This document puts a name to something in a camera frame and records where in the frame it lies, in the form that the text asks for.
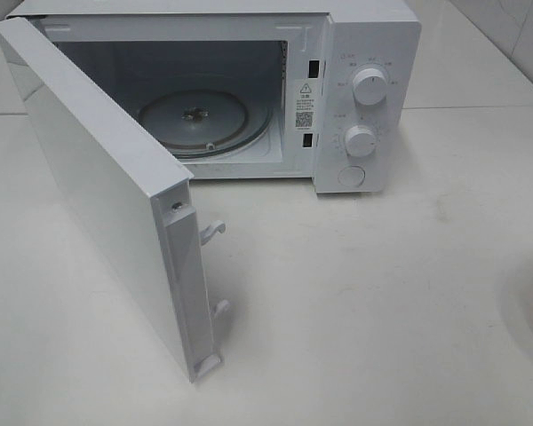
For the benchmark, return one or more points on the white microwave door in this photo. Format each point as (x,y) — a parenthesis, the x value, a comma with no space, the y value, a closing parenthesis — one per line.
(129,193)

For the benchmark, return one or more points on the round white door button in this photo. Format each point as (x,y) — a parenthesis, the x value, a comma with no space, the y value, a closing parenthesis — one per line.
(351,176)

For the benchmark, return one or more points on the glass microwave turntable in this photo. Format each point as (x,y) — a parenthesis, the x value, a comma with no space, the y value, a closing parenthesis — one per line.
(201,123)

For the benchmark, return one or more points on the white microwave oven body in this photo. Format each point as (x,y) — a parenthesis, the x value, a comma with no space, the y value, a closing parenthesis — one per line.
(298,57)

